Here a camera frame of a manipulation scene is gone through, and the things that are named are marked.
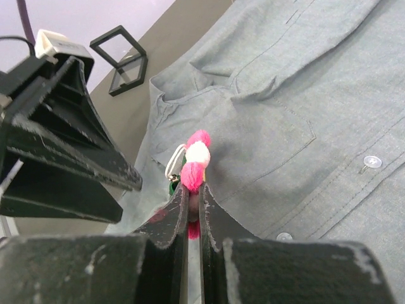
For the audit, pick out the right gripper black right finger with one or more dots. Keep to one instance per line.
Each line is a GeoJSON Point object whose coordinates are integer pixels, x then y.
{"type": "Point", "coordinates": [239, 267]}

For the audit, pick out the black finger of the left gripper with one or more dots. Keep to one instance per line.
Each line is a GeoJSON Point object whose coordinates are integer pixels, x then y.
{"type": "Point", "coordinates": [42, 191]}

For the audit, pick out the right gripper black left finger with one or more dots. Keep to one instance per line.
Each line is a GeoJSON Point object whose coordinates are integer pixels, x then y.
{"type": "Point", "coordinates": [146, 266]}

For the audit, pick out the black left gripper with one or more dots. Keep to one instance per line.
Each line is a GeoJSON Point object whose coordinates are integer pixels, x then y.
{"type": "Point", "coordinates": [47, 115]}

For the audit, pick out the grey button-up shirt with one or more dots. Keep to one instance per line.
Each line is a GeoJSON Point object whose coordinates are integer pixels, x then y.
{"type": "Point", "coordinates": [304, 103]}

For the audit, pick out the black left jewellery box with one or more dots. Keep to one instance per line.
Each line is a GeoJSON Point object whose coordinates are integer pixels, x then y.
{"type": "Point", "coordinates": [130, 70]}

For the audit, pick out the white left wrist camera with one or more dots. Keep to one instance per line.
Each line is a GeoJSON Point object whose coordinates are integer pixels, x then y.
{"type": "Point", "coordinates": [52, 43]}

